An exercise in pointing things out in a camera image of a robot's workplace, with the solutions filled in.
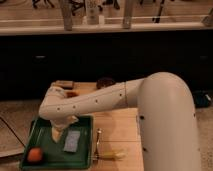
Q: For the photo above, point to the grey blue sponge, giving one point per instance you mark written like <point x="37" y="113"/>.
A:
<point x="71" y="141"/>

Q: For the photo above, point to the green plastic tray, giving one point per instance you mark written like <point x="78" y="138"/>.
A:
<point x="54" y="156"/>

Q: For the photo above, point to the dark brown round object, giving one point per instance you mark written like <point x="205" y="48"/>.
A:
<point x="104" y="82"/>

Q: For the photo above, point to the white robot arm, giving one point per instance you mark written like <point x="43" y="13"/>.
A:
<point x="164" y="101"/>

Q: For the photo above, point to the yellow banana toy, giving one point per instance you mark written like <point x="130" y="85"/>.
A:
<point x="110" y="155"/>

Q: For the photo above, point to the brown wooden block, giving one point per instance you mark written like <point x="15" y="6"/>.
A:
<point x="65" y="84"/>

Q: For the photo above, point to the orange round fruit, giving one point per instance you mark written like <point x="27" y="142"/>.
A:
<point x="35" y="155"/>

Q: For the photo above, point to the metal spoon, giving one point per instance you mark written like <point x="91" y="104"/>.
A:
<point x="96" y="152"/>

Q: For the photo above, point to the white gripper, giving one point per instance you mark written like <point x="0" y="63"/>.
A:
<point x="61" y="124"/>

